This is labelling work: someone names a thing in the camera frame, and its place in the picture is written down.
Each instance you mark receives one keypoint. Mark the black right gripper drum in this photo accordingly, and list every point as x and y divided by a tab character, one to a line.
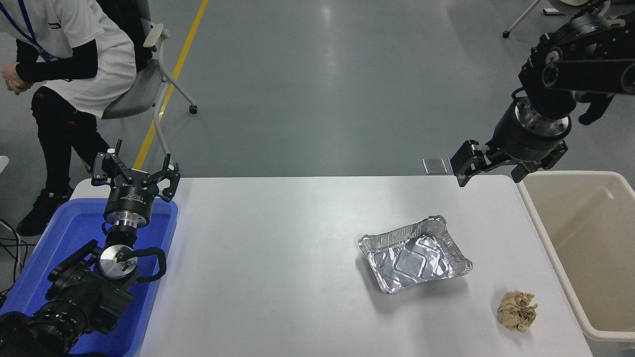
526	144

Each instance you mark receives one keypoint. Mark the silver foil tray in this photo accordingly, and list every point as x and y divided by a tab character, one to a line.
407	258

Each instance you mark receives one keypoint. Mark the white-framed wheeled chair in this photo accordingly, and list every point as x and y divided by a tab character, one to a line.
505	34

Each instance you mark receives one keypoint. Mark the white rounded object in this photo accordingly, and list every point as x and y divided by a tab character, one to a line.
3	163

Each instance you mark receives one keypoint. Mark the blue plastic tray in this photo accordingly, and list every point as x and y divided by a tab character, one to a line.
69	223

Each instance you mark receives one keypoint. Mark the person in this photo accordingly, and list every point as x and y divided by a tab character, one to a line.
84	44

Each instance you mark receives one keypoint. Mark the grey office chair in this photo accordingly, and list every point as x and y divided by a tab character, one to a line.
134	94

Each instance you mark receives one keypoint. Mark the person's hand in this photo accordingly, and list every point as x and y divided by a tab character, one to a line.
15	79

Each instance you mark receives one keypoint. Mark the person's forearm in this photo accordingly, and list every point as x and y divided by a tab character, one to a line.
59	67

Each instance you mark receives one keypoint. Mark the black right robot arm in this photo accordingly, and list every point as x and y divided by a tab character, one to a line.
585	74

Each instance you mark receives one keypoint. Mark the metal floor plate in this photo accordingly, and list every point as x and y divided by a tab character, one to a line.
435	166

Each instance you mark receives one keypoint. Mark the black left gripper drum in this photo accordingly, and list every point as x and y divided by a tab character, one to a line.
130	198

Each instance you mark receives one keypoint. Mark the crumpled tan paper ball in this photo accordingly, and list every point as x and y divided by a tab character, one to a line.
517	311

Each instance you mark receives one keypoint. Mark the large pale bin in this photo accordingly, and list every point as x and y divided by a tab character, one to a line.
595	248

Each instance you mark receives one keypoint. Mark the white floor bar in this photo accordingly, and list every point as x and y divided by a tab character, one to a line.
553	11

